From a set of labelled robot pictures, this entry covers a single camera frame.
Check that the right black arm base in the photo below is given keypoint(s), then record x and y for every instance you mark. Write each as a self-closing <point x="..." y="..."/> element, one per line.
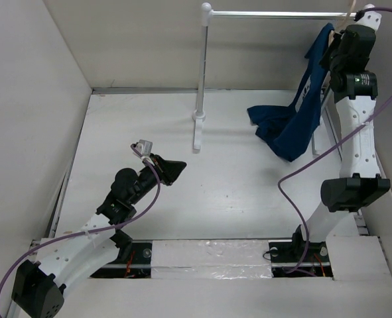
<point x="288" y="259"/>

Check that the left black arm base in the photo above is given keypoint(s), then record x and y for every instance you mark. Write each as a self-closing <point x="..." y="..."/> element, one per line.
<point x="132" y="262"/>

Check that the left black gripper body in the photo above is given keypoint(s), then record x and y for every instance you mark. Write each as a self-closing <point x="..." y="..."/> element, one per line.
<point x="153" y="159"/>

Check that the white clothes rack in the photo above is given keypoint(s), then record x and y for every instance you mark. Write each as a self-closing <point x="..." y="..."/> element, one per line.
<point x="207" y="14"/>

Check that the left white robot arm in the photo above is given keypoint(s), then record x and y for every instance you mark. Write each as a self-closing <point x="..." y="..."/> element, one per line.
<point x="40" y="288"/>

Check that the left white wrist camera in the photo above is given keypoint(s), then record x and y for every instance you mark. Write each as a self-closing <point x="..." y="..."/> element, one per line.
<point x="142" y="149"/>

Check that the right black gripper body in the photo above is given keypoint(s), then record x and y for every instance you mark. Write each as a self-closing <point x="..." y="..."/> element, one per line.
<point x="332" y="57"/>

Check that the blue t shirt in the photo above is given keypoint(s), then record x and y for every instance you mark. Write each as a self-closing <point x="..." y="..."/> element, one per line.
<point x="288" y="130"/>

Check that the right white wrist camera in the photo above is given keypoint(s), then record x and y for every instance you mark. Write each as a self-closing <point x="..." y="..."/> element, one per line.
<point x="368" y="17"/>

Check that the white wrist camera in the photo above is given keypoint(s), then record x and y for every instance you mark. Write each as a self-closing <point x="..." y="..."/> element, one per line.
<point x="368" y="17"/>
<point x="142" y="149"/>

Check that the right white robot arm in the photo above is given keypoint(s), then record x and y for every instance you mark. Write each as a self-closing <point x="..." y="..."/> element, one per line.
<point x="355" y="91"/>

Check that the beige wooden hanger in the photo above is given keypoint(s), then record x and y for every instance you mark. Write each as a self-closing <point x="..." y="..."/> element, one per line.
<point x="340" y="25"/>

